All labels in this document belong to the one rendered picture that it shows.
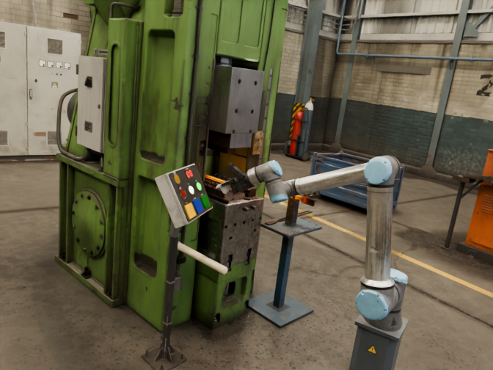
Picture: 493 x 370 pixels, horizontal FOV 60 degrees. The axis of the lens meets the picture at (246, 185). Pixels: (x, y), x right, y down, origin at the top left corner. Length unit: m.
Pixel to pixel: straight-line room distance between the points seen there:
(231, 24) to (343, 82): 9.28
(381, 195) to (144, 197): 1.67
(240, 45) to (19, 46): 5.13
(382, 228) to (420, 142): 8.64
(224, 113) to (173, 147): 0.37
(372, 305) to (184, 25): 1.77
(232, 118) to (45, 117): 5.33
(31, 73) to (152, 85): 4.84
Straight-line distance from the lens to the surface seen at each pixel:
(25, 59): 7.54
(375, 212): 1.95
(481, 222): 5.63
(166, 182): 2.18
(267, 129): 3.16
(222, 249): 2.81
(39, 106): 7.62
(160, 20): 2.76
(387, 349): 2.32
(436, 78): 10.50
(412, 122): 10.69
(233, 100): 2.64
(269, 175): 2.20
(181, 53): 2.57
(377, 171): 1.91
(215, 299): 2.98
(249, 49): 2.91
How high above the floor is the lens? 1.71
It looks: 14 degrees down
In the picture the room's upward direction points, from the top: 7 degrees clockwise
